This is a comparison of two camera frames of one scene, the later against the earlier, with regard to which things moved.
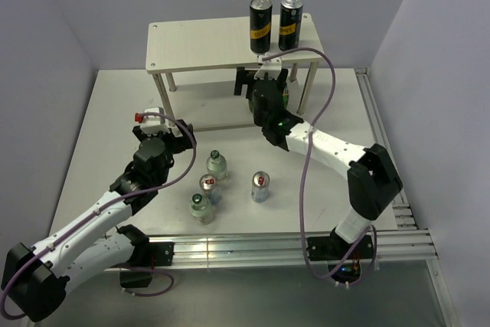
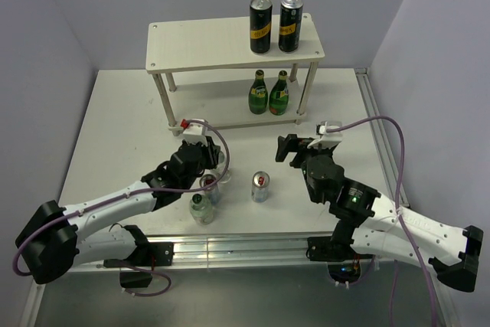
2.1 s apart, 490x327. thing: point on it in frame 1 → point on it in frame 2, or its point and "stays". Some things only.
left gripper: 181,143 → 211,152
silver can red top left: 208,184 stays
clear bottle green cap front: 201,209 stays
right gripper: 244,77 → 291,143
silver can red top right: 259,187 stays
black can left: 261,9 stays
